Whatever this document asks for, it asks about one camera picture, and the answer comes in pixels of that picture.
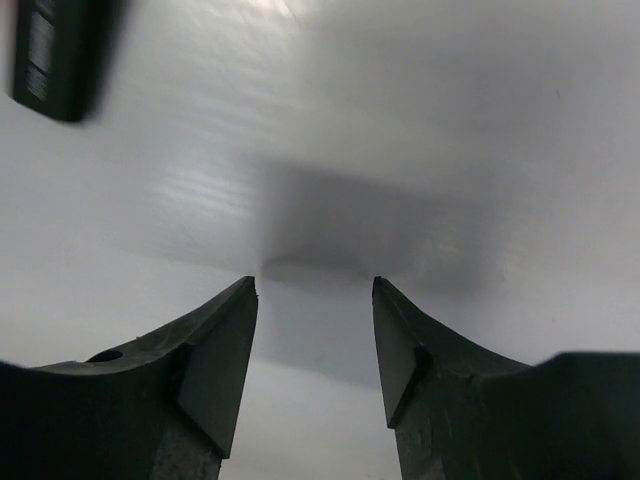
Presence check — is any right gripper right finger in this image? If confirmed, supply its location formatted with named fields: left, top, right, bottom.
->
left=372, top=277, right=639, bottom=479

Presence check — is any pink highlighter marker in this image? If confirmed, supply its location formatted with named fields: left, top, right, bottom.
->
left=8, top=1, right=131, bottom=124

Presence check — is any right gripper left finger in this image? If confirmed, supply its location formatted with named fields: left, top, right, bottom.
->
left=1, top=277, right=258, bottom=479

